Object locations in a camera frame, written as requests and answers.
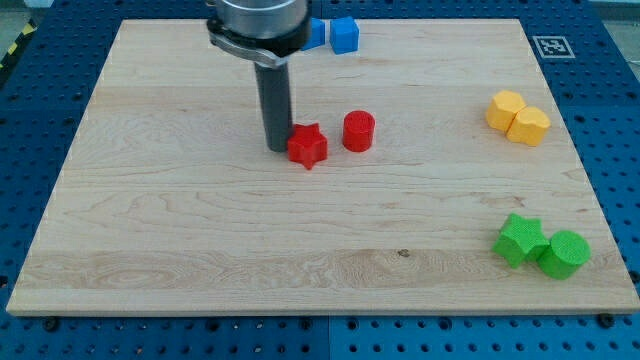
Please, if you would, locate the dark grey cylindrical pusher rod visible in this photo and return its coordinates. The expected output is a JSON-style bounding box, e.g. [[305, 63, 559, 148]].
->
[[254, 63, 293, 152]]

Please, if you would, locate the red cylinder block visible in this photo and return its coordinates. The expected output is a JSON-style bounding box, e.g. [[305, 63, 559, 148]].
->
[[342, 110, 375, 152]]

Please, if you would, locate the blue block behind arm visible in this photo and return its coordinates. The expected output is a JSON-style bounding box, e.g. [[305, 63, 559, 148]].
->
[[301, 17, 326, 51]]

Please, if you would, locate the red star block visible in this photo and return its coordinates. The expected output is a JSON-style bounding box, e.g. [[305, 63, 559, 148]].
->
[[287, 123, 328, 170]]

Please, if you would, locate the blue cube block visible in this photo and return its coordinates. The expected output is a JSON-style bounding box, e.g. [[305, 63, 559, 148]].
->
[[330, 16, 359, 55]]

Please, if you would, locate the light wooden board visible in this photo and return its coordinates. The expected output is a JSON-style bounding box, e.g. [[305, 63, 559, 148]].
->
[[7, 19, 639, 317]]

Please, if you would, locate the yellow hexagon block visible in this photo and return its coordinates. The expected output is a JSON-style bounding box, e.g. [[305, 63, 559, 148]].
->
[[485, 90, 527, 132]]

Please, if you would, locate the yellow heart block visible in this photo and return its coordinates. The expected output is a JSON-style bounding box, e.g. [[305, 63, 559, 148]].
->
[[506, 106, 551, 146]]

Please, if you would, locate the white fiducial marker tag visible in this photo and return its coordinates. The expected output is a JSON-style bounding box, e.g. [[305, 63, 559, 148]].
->
[[533, 35, 575, 59]]

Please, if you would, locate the green star block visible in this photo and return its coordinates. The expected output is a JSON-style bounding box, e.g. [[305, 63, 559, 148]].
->
[[492, 213, 550, 268]]

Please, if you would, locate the green cylinder block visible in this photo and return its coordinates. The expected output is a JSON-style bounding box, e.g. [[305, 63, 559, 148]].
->
[[537, 230, 592, 280]]

